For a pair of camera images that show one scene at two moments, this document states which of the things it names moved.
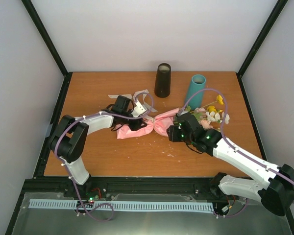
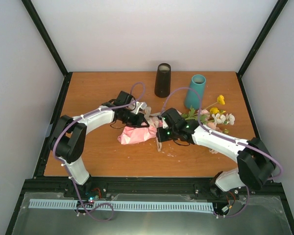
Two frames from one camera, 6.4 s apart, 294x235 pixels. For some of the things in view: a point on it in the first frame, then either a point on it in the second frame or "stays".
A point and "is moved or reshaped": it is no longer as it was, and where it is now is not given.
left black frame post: [48, 41] stays
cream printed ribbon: [139, 94] -> [151, 117]
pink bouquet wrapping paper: [160, 124] is moved or reshaped
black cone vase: [163, 80] stays
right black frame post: [266, 28] stays
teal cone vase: [198, 83] stays
